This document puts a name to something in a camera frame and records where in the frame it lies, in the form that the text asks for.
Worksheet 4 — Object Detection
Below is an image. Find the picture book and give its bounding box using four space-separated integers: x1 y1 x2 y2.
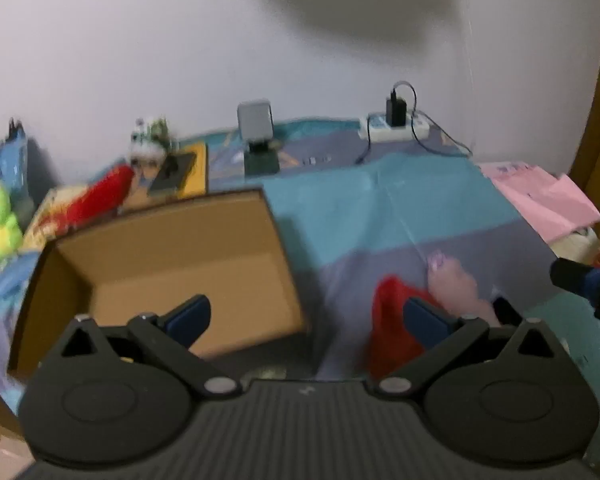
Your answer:
22 185 96 251

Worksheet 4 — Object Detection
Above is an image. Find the panda plush toy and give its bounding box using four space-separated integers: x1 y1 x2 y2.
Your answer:
130 116 181 168

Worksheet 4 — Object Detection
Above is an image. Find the blue cylinder case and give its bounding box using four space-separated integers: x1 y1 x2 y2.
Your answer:
0 252 38 298

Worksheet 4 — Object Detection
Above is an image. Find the black smartphone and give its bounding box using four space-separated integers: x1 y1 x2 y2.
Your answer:
147 152 197 196

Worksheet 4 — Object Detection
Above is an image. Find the pink plush toy red dress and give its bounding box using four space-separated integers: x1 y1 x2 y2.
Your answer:
370 252 503 381

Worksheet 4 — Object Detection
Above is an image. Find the black charger cable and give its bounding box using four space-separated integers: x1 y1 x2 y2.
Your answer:
355 80 473 166

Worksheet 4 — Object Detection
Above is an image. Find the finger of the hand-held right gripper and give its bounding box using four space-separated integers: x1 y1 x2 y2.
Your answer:
550 257 600 298

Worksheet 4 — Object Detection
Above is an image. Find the black sock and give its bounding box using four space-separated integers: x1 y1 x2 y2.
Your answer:
491 296 525 328

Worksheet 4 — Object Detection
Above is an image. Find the blue plastic bag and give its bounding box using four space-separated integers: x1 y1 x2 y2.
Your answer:
0 120 33 211

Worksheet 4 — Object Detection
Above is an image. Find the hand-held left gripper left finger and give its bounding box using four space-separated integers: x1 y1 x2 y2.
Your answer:
41 294 241 402

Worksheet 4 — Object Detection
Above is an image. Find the green phone stand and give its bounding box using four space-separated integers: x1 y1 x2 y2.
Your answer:
237 101 281 177

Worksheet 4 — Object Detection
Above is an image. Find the cream printed quilt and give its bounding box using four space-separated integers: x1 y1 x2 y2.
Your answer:
550 225 600 267

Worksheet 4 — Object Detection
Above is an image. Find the black charger adapter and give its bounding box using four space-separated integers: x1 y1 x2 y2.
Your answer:
385 91 408 127

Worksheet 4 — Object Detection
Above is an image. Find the yellow printed board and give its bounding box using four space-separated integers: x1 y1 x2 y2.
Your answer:
125 142 208 206

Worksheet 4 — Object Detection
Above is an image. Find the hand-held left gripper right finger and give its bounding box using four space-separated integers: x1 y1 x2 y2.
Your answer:
378 297 568 402

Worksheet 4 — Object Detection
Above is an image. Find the red plush pillow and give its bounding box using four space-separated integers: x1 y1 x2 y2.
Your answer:
62 164 136 228

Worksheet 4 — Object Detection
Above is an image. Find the white power strip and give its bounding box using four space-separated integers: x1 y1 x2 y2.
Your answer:
357 112 431 142

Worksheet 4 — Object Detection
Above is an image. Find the pink cloth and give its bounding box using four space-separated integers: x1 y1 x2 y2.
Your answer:
480 161 600 243

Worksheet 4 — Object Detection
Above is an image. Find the brown cardboard box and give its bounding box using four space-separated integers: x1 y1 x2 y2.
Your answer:
7 187 311 383

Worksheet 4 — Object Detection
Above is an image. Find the green frog plush toy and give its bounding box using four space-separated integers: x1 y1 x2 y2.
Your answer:
0 180 23 263

